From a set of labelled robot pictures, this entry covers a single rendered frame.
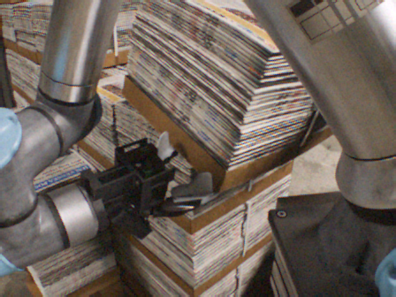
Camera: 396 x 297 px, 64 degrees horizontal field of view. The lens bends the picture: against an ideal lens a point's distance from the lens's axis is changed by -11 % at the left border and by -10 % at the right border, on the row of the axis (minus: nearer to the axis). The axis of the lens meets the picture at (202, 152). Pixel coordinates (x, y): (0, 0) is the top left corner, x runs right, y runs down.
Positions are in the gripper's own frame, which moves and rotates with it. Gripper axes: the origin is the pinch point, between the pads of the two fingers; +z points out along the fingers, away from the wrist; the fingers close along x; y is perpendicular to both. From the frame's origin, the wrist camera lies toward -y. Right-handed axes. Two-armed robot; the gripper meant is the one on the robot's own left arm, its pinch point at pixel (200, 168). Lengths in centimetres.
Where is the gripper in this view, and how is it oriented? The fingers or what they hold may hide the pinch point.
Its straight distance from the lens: 56.9
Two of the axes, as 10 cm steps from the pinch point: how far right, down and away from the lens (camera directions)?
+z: 7.5, -3.2, 5.8
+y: 1.9, -7.4, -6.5
